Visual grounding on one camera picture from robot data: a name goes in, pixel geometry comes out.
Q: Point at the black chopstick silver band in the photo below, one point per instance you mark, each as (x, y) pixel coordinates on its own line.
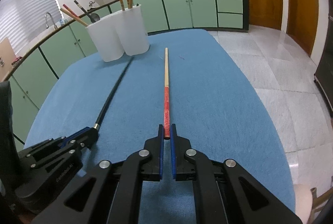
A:
(84, 12)
(114, 94)

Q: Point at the blue tablecloth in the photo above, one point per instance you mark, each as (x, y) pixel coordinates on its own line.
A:
(208, 99)

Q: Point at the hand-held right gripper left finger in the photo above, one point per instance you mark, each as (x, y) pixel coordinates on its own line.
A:
(161, 161)

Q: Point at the black furniture unit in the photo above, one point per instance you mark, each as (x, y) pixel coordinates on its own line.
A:
(326, 70)

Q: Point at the translucent white plastic container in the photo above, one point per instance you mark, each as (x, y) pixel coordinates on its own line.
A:
(104, 41)
(135, 31)

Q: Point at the plain wooden chopstick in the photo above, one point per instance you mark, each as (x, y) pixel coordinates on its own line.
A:
(78, 19)

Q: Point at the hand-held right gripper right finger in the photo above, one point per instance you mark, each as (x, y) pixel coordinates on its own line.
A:
(173, 164)

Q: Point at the green kitchen base cabinets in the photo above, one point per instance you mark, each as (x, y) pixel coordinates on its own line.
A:
(182, 2)

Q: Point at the brown cardboard sheet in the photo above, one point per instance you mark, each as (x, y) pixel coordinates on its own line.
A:
(6, 52)

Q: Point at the red floral chopstick orange bands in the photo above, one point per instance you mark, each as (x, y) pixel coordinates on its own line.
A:
(70, 10)

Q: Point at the chrome sink faucet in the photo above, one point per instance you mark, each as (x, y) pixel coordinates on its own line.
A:
(48, 14)

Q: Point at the white window blinds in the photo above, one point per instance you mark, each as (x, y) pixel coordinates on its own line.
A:
(26, 5)

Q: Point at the small metal kettle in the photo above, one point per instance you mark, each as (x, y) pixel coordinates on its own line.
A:
(91, 5)

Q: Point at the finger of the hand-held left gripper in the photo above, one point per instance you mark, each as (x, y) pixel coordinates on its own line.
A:
(88, 139)

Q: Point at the beige wooden chair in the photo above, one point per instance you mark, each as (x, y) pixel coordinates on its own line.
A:
(303, 198)

